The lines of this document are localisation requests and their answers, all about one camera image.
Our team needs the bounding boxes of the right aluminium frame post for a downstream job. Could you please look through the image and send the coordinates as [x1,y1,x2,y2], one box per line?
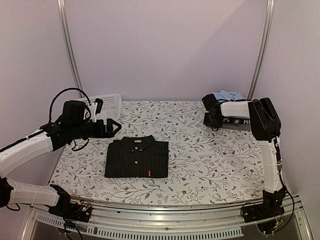
[247,0,275,100]

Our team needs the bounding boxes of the aluminium front rail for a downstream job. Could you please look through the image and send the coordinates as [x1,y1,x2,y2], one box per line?
[21,194,315,240]

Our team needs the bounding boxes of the floral patterned table mat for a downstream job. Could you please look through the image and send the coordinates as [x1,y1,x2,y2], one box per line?
[49,100,283,206]

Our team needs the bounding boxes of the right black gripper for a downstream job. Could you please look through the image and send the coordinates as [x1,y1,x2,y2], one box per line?
[203,112,224,129]

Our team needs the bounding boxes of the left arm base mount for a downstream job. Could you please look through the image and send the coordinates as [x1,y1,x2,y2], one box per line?
[48,199,92,223]

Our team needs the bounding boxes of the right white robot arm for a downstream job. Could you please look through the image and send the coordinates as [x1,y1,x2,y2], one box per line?
[202,93,287,218]

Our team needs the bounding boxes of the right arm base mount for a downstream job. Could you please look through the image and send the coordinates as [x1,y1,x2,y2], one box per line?
[240,202,285,223]

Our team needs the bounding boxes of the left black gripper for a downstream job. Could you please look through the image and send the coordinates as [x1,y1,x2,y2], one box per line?
[70,118,122,140]

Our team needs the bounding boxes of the black white printed folded shirt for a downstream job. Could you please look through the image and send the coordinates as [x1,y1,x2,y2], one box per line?
[223,117,251,125]

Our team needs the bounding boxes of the left aluminium frame post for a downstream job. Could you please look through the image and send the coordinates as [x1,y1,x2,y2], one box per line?
[56,0,83,90]

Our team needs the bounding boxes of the white plastic basket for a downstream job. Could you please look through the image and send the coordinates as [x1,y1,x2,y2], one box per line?
[88,93,122,120]

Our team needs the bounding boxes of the black pinstriped long sleeve shirt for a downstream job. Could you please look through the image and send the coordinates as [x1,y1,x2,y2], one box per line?
[104,135,169,179]

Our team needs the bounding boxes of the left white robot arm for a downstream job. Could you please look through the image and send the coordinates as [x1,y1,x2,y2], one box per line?
[0,88,122,217]

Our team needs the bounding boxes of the light blue folded shirt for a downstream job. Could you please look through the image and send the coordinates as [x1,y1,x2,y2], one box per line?
[213,90,245,102]

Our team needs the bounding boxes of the aluminium frame post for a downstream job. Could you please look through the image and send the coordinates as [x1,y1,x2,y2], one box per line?
[56,0,83,90]
[247,0,275,100]

